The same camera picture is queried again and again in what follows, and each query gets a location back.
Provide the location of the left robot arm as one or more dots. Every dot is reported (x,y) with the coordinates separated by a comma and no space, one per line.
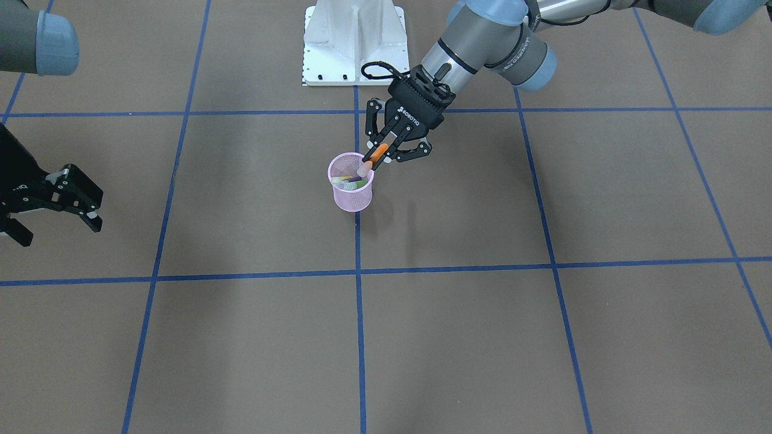
(501,37)

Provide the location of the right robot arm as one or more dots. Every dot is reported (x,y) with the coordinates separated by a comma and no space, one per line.
(39,42)

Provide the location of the pink mesh pen holder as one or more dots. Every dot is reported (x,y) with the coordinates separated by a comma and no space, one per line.
(350,200)

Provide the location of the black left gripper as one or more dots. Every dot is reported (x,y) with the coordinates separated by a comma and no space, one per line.
(412,121)

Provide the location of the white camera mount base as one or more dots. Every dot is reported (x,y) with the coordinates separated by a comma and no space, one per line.
(341,36)

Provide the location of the yellow marker pen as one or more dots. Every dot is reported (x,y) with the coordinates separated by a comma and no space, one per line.
(340,179)

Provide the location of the green marker pen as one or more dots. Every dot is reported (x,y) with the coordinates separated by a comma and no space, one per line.
(354,185)

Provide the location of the orange marker pen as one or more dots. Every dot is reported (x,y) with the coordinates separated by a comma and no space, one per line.
(375,156)

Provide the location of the brown paper table mat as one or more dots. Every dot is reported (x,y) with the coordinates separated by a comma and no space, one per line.
(592,257)

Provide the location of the purple marker pen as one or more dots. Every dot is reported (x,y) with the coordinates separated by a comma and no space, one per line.
(354,179)

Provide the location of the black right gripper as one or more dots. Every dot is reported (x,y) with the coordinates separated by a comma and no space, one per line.
(13,175)

